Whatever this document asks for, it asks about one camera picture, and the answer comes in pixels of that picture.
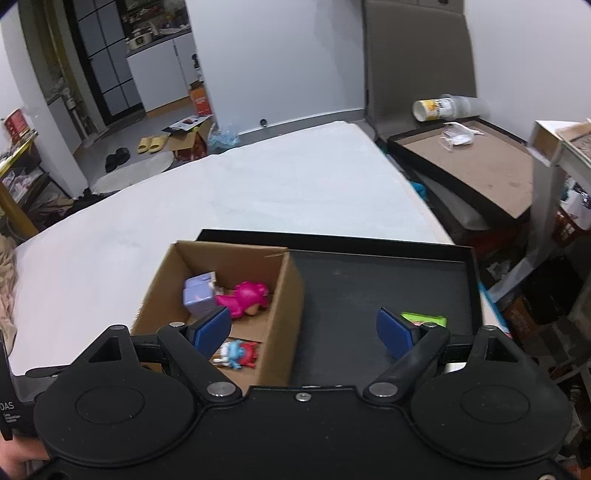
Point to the purple toy block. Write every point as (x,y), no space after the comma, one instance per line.
(199,297)

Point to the white floor rug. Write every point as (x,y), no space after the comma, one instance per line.
(129,175)

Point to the person's left hand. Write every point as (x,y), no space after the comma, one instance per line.
(21,459)

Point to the yellow metal shelf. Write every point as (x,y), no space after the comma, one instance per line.
(14,194)

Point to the blue and red toy figure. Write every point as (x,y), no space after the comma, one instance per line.
(235,353)

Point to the black slipper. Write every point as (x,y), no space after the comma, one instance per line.
(123,155)
(112,164)

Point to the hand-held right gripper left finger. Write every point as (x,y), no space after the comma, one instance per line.
(212,331)

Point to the pink toy figure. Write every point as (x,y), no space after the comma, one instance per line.
(242,297)

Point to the black tray with brown board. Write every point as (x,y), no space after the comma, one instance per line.
(475,170)

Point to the brown cardboard box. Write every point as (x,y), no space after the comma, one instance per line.
(157,300)

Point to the black framed glass door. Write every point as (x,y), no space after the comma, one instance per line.
(108,60)

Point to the orange box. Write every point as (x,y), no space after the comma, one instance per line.
(201,99)

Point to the beige rice cooker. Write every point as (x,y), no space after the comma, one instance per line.
(140,40)

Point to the green toy cube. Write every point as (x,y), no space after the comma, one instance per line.
(425,319)

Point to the red box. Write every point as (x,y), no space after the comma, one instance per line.
(14,124)

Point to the open cardboard box with flaps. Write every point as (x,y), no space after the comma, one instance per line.
(184,141)

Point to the beige plush cloth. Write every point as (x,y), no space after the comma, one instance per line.
(7,286)

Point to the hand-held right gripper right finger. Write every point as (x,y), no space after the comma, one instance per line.
(392,334)

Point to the white kitchen cabinet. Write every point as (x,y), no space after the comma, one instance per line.
(161,74)

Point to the grey chair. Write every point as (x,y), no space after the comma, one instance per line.
(415,60)

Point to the yellow slipper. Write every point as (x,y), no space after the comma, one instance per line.
(159,143)
(145,145)

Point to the crumpled clear plastic wrapper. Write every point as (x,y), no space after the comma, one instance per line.
(457,136)

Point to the blue plastic bag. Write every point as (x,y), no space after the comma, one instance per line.
(224,138)

